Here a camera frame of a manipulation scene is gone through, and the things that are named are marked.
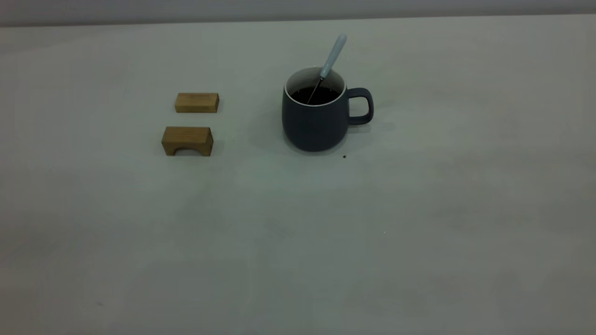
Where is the dark grey ceramic mug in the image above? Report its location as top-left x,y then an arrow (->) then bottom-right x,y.
281,67 -> 374,152

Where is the spoon with pale blue handle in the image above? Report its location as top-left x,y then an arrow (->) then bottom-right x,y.
307,33 -> 348,104

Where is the black coffee liquid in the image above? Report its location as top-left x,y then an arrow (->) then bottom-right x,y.
289,87 -> 340,106

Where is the arched wooden block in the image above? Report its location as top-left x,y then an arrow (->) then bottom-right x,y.
161,126 -> 214,157

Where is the solid rectangular wooden block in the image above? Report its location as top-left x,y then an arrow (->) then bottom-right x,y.
175,92 -> 220,114

